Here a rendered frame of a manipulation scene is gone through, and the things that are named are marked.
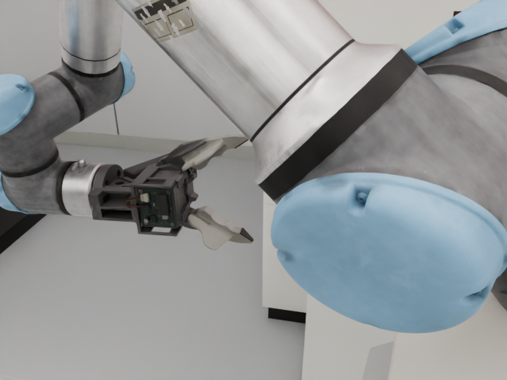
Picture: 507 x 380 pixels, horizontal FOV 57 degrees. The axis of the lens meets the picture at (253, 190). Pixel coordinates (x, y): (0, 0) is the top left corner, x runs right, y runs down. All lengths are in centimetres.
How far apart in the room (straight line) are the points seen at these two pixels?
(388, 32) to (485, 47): 97
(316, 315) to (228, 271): 119
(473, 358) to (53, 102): 54
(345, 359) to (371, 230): 77
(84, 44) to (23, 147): 15
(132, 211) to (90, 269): 161
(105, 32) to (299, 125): 41
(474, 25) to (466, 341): 26
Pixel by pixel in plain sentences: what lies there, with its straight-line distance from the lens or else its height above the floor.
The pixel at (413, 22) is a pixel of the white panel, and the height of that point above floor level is 109.
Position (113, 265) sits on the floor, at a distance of 219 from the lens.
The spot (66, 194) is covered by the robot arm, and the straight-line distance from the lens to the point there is 65.
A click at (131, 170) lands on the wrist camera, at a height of 100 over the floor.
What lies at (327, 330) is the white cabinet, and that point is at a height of 62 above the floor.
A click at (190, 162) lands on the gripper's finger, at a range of 59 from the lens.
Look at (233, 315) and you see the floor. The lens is 186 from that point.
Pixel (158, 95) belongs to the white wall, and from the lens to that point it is 316.
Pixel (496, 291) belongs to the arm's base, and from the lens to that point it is 44.
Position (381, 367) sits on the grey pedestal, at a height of 82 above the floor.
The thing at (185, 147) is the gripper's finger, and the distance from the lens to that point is 61.
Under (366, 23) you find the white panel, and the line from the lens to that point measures 131.
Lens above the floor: 127
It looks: 28 degrees down
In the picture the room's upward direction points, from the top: straight up
